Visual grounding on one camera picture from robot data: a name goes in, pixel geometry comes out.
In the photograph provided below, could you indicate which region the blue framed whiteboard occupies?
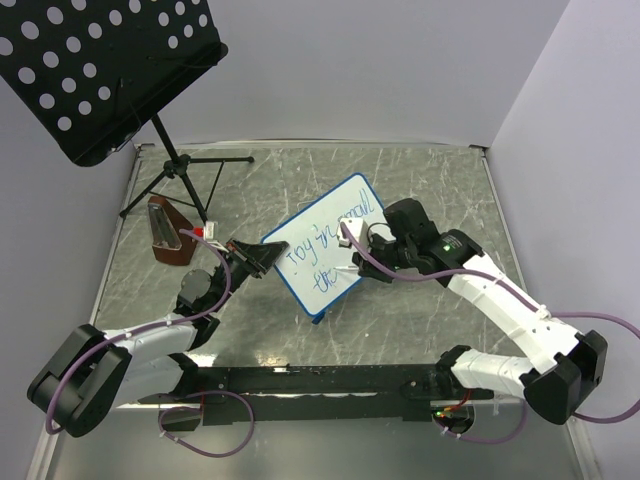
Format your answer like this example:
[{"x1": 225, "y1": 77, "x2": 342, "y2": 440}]
[{"x1": 261, "y1": 173, "x2": 385, "y2": 323}]

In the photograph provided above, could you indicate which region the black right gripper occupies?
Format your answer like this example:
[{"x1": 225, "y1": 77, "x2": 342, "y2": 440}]
[{"x1": 352, "y1": 231, "x2": 416, "y2": 284}]

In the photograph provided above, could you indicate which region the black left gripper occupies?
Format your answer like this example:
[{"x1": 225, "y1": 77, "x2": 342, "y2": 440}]
[{"x1": 208, "y1": 237, "x2": 288, "y2": 312}]

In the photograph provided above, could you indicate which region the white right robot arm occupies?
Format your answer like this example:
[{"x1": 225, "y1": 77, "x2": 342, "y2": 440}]
[{"x1": 339, "y1": 198, "x2": 608, "y2": 425}]

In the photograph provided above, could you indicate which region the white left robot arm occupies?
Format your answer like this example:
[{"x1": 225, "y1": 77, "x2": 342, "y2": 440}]
[{"x1": 27, "y1": 239, "x2": 289, "y2": 438}]

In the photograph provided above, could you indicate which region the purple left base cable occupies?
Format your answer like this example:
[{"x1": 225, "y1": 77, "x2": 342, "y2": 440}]
[{"x1": 158, "y1": 392, "x2": 255, "y2": 457}]

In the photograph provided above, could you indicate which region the white whiteboard marker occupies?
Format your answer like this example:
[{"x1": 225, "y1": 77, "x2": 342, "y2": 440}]
[{"x1": 333, "y1": 265, "x2": 359, "y2": 272}]

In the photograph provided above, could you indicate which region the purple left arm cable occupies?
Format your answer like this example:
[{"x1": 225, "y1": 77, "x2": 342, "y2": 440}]
[{"x1": 45, "y1": 228, "x2": 232, "y2": 435}]

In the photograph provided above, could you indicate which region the brown wooden metronome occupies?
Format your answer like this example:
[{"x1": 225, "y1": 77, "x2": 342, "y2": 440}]
[{"x1": 147, "y1": 195, "x2": 196, "y2": 266}]

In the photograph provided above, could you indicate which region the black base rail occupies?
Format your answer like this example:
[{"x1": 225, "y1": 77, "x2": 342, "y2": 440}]
[{"x1": 141, "y1": 364, "x2": 493, "y2": 426}]

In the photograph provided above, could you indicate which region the black perforated music stand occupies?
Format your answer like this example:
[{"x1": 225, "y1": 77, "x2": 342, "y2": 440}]
[{"x1": 1, "y1": 1, "x2": 228, "y2": 219}]

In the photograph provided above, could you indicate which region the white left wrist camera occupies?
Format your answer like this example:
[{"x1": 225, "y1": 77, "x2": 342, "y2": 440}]
[{"x1": 193, "y1": 221, "x2": 219, "y2": 243}]

